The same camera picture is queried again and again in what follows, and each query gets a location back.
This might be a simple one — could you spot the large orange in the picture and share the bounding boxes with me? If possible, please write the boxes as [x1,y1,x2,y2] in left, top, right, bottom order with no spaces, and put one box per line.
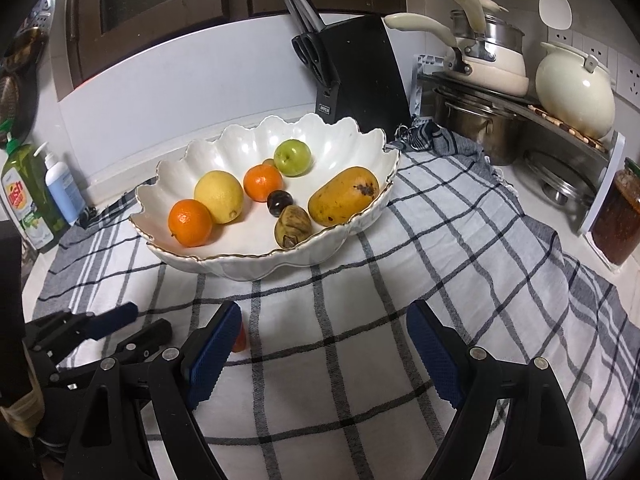
[168,199,214,248]

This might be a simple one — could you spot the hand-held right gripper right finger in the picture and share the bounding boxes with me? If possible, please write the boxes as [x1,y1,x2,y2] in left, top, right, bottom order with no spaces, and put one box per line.
[406,300,588,480]

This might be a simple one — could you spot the brown wrinkled fruit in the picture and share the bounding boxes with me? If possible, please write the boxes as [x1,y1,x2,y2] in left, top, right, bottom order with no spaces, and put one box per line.
[274,205,314,249]

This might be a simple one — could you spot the green plum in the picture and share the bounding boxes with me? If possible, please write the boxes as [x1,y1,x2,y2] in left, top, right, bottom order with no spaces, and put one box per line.
[273,140,313,177]

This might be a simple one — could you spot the brass pan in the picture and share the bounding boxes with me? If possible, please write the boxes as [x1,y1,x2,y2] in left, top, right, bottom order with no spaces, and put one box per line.
[0,25,51,68]

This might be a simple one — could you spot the wide dark wooden cabinet door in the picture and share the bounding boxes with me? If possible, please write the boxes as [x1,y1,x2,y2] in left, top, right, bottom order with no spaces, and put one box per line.
[65,0,251,86]

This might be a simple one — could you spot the wooden trivet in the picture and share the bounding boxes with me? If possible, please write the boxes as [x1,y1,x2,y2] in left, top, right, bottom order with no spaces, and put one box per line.
[527,102,608,151]

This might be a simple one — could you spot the glass jar with orange contents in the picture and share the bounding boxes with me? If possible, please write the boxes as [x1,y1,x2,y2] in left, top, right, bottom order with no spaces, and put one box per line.
[591,157,640,267]

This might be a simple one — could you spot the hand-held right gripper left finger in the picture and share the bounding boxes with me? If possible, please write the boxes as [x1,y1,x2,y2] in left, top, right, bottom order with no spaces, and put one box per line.
[62,301,243,480]

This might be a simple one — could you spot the steel pot with cream handle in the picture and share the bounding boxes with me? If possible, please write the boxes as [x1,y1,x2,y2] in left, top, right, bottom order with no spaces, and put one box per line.
[445,0,526,63]

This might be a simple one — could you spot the yellow lemon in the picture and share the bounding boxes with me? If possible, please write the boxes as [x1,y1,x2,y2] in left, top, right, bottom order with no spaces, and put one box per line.
[194,170,245,225]

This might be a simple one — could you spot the black knife block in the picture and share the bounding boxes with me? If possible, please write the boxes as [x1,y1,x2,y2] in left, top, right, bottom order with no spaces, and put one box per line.
[315,14,411,123]

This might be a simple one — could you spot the small tangerine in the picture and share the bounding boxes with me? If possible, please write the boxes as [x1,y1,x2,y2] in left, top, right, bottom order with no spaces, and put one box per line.
[243,162,284,203]

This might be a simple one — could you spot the cream ceramic kettle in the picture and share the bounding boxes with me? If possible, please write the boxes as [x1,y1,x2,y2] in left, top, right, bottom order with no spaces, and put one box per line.
[535,41,617,140]

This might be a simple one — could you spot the steel pan lid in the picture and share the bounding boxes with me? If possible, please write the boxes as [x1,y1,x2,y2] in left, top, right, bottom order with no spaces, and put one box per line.
[522,150,601,206]

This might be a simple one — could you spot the black handled kitchen scissors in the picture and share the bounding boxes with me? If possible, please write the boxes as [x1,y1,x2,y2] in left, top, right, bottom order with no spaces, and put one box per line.
[291,32,341,90]

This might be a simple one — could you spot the metal shelf rack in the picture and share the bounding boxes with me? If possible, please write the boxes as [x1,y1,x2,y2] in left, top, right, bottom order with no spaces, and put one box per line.
[412,52,626,236]

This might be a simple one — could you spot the cream saucepan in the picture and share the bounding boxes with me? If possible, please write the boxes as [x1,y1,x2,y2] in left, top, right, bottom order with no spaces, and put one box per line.
[384,12,530,97]

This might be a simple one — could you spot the person's left hand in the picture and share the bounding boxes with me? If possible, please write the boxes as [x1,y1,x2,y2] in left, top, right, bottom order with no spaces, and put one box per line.
[1,381,45,437]

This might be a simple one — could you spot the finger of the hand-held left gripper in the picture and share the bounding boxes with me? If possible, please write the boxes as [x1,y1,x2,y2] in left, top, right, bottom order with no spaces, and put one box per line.
[85,302,139,340]
[102,318,173,363]

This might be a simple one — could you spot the spotted yellow mango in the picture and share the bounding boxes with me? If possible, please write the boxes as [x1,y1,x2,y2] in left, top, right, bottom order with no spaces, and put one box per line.
[307,166,381,227]

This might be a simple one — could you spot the white scalloped bowl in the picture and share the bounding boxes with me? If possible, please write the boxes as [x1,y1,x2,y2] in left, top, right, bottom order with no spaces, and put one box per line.
[129,112,401,281]

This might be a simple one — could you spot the large steel pot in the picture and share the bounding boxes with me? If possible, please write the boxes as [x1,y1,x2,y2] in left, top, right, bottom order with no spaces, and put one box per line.
[432,87,531,166]

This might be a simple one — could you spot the grey checked cloth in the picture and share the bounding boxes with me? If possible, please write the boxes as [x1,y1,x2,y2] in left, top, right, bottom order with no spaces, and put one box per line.
[35,122,636,480]

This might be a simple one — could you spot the white blue pump bottle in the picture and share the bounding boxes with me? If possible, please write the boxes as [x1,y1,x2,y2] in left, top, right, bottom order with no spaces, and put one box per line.
[34,141,87,226]

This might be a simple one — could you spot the perforated metal lid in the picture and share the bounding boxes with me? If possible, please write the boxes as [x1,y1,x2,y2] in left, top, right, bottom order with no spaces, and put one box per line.
[25,0,58,31]

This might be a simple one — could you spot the dark purple plum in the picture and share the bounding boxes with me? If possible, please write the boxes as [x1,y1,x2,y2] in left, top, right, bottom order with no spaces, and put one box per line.
[266,190,293,216]

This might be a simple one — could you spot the green dish soap bottle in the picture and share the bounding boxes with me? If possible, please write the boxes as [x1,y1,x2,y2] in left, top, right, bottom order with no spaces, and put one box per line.
[0,120,68,254]

